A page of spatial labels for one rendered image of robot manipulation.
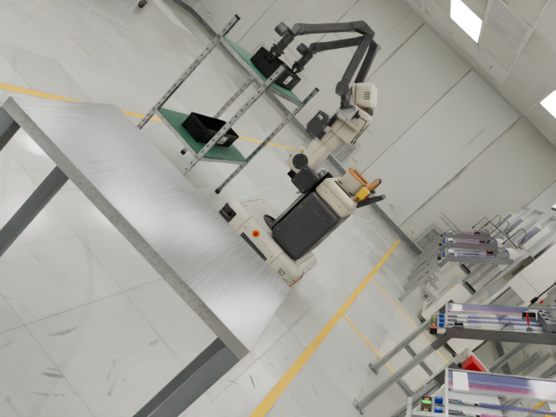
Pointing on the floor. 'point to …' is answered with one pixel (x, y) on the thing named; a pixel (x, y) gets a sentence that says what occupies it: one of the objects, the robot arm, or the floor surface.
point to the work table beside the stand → (151, 229)
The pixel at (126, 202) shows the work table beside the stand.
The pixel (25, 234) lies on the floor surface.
